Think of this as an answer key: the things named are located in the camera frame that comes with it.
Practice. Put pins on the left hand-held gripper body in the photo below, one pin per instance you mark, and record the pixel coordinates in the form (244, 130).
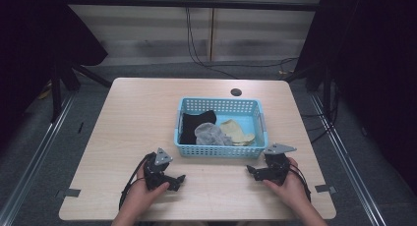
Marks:
(155, 173)

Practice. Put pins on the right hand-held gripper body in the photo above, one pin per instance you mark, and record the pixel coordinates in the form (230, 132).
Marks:
(277, 167)

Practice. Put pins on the person's left hand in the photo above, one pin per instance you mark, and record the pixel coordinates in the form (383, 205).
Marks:
(141, 195)

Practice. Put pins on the person's right hand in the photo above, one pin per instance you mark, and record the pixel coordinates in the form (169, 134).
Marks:
(291, 190)

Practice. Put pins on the light blue plastic basket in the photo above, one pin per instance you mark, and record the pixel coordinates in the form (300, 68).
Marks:
(223, 151)

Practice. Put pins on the beige sock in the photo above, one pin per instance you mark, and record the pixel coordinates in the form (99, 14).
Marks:
(236, 132)

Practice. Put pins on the grey tape strip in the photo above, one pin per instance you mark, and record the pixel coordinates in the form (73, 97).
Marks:
(324, 188)
(70, 193)

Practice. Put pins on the black sock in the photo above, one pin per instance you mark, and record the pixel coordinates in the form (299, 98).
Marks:
(191, 127)

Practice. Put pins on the grey sock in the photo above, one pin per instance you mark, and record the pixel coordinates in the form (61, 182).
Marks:
(211, 134)

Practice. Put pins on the round black table grommet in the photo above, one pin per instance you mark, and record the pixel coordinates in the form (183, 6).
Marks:
(236, 92)

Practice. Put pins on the small black floor piece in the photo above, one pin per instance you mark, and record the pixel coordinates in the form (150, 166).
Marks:
(80, 127)

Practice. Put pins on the black metal stand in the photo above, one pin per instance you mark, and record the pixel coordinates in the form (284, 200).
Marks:
(316, 78)
(62, 78)

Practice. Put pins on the black curtain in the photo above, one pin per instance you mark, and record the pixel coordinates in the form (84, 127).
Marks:
(377, 72)
(32, 39)

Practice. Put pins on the black horizontal bar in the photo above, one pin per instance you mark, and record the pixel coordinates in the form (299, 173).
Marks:
(164, 3)

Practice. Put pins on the metal floor rail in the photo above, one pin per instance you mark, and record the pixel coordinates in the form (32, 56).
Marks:
(36, 160)
(347, 157)

